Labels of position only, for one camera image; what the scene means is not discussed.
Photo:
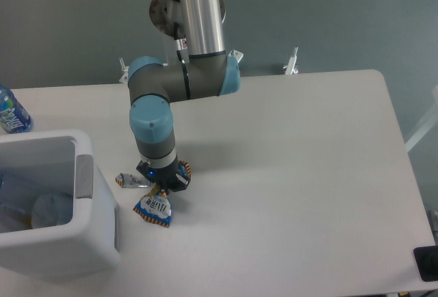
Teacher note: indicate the crumpled white tissue paper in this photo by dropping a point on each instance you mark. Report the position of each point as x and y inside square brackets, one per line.
[51, 210]

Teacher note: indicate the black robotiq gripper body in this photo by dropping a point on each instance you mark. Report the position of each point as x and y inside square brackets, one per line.
[167, 172]

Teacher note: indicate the white plastic trash can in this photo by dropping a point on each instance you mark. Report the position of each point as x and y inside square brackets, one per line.
[62, 160]

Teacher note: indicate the blue snack wrapper bag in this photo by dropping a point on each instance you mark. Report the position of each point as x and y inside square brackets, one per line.
[154, 207]

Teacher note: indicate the white table frame leg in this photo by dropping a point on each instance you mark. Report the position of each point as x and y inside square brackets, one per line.
[423, 125]

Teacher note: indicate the blue labelled drink bottle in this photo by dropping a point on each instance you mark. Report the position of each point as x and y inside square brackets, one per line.
[14, 117]

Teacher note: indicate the crushed clear plastic bottle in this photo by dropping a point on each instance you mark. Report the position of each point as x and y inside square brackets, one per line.
[18, 196]

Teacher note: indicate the black device at table edge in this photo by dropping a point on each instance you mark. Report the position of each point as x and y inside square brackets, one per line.
[426, 260]

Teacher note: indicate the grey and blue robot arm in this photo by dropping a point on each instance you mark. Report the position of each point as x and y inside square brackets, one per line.
[205, 71]

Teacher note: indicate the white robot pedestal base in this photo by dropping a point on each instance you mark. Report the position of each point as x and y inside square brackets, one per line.
[166, 15]

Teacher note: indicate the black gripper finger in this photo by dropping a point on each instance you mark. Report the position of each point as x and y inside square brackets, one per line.
[150, 182]
[177, 183]

